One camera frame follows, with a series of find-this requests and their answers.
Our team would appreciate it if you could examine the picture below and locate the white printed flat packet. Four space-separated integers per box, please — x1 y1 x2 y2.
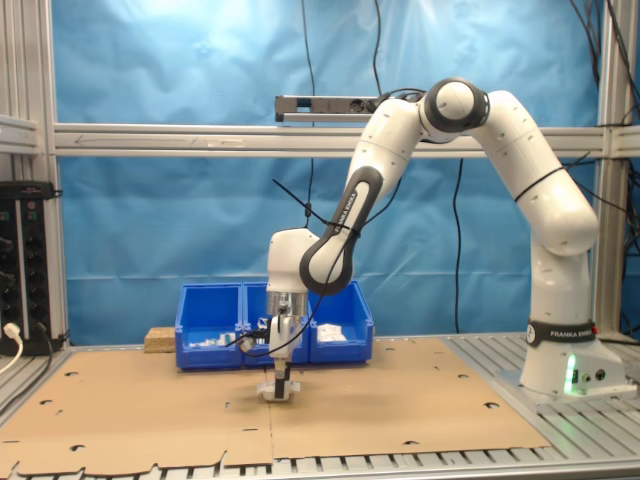
316 323 348 344

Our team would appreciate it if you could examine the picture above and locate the blue plastic bin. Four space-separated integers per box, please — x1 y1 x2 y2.
242 282 311 367
175 283 245 371
305 280 375 365

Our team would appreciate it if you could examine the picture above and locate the brown cardboard sheet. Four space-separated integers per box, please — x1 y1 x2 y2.
0 347 275 477
264 337 554 459

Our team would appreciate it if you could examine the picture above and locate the chipboard wood slab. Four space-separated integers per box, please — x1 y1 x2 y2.
143 326 177 355

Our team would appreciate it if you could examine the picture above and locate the silver power strip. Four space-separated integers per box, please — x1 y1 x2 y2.
274 94 389 124

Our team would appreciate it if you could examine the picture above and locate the black socket rack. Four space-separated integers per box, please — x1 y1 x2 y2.
0 180 56 356

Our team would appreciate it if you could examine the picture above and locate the short aluminium side beam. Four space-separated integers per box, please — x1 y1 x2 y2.
0 113 42 155

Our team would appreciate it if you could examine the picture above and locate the black camera cable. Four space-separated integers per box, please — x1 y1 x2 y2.
224 174 406 354

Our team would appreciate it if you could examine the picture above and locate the black hanging cable with plug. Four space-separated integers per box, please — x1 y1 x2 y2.
299 0 317 227

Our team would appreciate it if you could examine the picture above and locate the thin black hanging cable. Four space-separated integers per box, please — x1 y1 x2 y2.
373 0 385 97
452 158 465 335

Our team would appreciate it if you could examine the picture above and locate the long aluminium frame beam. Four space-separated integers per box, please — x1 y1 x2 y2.
52 122 609 159

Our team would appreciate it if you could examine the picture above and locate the black plug with cable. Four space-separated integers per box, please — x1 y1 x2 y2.
30 319 56 381

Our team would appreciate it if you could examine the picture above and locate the white plug with cable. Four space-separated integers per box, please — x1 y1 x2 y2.
0 323 25 377

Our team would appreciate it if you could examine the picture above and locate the aluminium frame post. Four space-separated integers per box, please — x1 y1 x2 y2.
593 0 632 341
0 0 70 349

